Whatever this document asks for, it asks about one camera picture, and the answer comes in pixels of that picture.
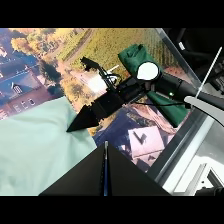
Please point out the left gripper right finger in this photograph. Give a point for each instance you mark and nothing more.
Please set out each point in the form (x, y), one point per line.
(133, 176)

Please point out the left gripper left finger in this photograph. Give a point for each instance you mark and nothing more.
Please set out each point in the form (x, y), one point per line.
(83, 176)

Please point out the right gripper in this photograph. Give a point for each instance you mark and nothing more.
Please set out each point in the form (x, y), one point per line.
(116, 98)

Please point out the pale green shirt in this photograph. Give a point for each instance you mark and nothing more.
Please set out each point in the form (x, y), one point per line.
(36, 150)

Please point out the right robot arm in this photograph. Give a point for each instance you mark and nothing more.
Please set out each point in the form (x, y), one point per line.
(180, 88)

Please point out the dark green garment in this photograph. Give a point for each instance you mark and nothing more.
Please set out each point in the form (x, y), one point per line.
(133, 58)

